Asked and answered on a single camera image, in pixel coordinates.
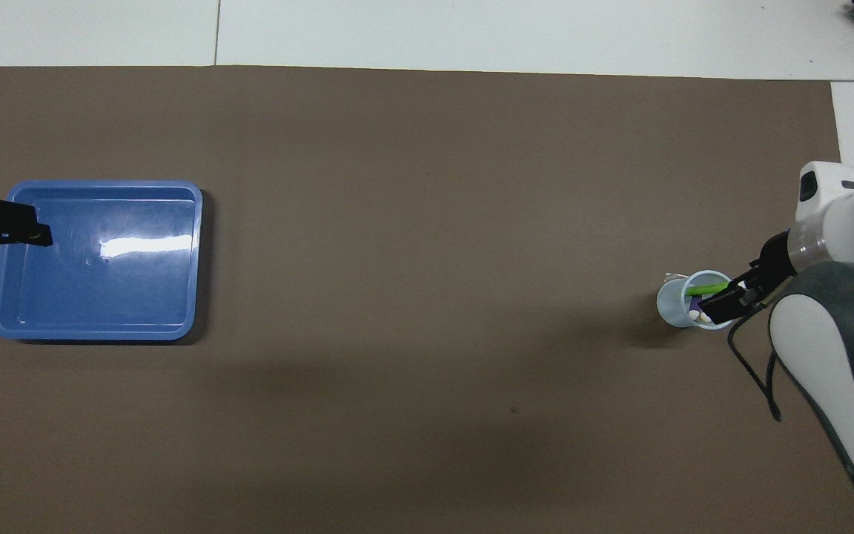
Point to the green pen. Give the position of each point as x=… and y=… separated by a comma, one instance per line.
x=709, y=288

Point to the light blue mesh pen cup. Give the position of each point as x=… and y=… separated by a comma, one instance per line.
x=672, y=304

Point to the brown table mat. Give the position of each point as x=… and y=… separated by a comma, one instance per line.
x=427, y=222

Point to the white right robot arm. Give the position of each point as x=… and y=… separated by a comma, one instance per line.
x=842, y=319

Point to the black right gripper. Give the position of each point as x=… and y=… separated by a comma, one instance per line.
x=772, y=267

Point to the blue plastic tray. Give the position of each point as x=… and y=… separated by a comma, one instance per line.
x=101, y=297

